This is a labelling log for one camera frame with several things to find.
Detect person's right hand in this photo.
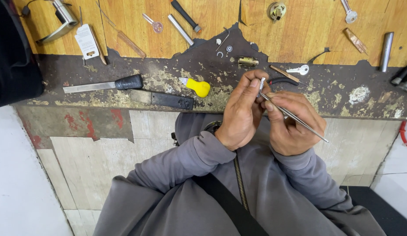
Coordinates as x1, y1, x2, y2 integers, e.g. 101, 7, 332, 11
261, 91, 327, 156

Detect person's left hand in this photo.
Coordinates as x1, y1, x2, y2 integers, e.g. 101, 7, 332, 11
215, 69, 271, 151

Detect silver tweezers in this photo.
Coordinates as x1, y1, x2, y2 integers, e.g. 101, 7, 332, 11
258, 92, 329, 143

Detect black wristwatch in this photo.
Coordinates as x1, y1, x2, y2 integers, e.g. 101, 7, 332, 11
203, 121, 223, 135

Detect brass lock cylinder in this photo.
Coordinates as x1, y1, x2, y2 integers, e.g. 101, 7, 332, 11
238, 56, 259, 67

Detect small silver key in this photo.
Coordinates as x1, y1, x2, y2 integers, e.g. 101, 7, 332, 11
286, 64, 310, 76

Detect flat black bar tool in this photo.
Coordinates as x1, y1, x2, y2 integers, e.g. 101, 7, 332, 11
130, 89, 195, 111

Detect short silver metal tube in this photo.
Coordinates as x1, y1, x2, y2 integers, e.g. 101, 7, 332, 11
167, 13, 195, 47

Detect gray zip jacket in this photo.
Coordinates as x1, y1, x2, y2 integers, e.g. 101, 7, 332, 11
93, 112, 387, 236

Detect copper metal strip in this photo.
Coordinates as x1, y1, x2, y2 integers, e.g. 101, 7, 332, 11
343, 28, 369, 55

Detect round brass lock part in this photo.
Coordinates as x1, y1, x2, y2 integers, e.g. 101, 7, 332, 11
268, 1, 287, 23

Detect black floor mat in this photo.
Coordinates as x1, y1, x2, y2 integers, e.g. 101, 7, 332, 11
339, 186, 407, 236

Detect pink-headed key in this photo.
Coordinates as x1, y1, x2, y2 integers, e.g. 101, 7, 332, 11
142, 13, 164, 34

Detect bundle of black tools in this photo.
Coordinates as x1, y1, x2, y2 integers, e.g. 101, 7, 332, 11
390, 58, 407, 93

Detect thick silver metal tube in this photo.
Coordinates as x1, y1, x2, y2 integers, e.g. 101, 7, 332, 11
379, 31, 395, 73

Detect brown wooden strip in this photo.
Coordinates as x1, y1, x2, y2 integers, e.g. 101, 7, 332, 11
117, 30, 147, 60

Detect large silver key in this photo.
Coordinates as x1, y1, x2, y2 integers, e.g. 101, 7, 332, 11
340, 0, 358, 24

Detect thin brown wooden stick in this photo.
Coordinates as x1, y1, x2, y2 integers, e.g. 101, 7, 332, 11
89, 25, 108, 66

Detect white paper tag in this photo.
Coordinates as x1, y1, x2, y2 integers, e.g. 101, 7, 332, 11
74, 24, 100, 60

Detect black bag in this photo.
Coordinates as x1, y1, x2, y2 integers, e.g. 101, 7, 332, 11
0, 0, 45, 109

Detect yellow-handled small tool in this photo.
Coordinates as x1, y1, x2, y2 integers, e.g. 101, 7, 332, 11
179, 77, 211, 98

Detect black-handled pliers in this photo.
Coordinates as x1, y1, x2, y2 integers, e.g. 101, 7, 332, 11
267, 77, 300, 88

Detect brown-handled pick tool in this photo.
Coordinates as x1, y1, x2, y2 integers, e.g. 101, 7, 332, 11
269, 64, 310, 87

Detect thin bent wire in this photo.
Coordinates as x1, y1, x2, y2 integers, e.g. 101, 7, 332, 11
215, 27, 231, 52

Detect black shoulder strap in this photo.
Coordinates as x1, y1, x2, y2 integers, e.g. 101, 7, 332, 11
192, 173, 270, 236

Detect thin white cable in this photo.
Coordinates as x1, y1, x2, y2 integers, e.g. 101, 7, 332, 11
346, 172, 407, 197

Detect red cable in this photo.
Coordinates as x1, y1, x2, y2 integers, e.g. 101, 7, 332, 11
399, 120, 407, 152

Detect black-handled screwdriver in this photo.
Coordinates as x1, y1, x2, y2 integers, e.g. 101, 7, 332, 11
169, 0, 202, 33

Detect metal file with black handle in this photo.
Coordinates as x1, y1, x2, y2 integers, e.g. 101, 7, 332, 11
63, 74, 144, 94

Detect thin straight wire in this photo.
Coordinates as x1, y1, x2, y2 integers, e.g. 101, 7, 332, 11
95, 1, 118, 27

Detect silver door lever handle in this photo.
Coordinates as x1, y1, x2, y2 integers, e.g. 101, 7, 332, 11
35, 0, 80, 47

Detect black cable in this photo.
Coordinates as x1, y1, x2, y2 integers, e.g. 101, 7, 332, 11
19, 0, 41, 17

